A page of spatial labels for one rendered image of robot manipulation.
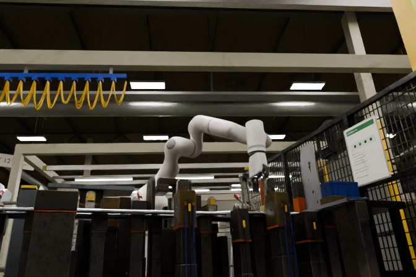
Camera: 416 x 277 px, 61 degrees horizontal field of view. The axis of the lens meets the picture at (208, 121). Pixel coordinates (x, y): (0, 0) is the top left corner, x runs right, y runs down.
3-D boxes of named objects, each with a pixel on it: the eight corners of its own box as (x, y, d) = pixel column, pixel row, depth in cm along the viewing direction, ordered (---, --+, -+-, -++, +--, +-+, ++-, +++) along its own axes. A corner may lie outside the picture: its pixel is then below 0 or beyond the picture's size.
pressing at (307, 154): (324, 214, 153) (311, 141, 167) (308, 217, 163) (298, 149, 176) (325, 214, 153) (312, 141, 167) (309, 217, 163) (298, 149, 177)
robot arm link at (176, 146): (155, 219, 200) (133, 218, 188) (145, 204, 208) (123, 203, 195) (200, 147, 191) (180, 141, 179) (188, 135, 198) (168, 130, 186)
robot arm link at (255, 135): (254, 153, 168) (244, 148, 162) (251, 127, 174) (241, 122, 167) (269, 148, 164) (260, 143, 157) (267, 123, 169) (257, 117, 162)
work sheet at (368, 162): (390, 176, 156) (374, 114, 168) (355, 188, 175) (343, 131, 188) (394, 177, 157) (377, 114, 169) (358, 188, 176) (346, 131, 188)
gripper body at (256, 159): (244, 155, 165) (246, 178, 160) (254, 148, 156) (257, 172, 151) (259, 156, 167) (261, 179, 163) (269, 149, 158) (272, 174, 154)
